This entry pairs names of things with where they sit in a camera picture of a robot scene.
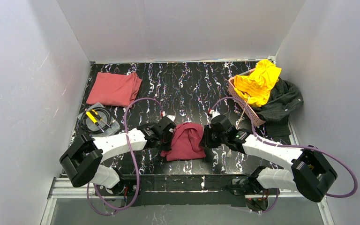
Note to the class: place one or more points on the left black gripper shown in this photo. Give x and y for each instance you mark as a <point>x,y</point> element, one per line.
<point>166,138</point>

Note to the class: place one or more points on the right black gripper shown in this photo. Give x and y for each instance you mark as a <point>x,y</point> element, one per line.
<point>207,136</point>

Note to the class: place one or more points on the maroon garment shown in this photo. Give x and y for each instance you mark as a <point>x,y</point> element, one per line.
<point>185,143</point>

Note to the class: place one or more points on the pink laundry basket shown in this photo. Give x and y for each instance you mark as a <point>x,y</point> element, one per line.
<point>255,119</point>

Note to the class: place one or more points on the coral pink t-shirt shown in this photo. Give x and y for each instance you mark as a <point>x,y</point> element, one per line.
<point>114,89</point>

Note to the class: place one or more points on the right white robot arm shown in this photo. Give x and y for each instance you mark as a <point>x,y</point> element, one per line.
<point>301,169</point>

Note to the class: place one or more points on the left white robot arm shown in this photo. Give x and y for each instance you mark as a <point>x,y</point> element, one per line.
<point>83,161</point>

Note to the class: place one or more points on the yellow garment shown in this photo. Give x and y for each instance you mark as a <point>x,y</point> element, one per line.
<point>255,88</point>

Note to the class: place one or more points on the clear plastic case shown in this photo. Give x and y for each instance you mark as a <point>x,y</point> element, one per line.
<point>90,128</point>

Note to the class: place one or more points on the yellow black screwdriver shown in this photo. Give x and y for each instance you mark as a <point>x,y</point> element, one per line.
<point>94,120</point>
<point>97,116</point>

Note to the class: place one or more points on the black garment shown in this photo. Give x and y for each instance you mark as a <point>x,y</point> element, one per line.
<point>285,98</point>

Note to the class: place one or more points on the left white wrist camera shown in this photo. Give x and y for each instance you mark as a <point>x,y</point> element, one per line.
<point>171,117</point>

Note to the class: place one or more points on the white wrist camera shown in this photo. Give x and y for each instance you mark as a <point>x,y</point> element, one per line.
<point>171,117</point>
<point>212,114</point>

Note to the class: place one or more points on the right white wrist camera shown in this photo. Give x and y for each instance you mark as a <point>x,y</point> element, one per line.
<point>212,114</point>

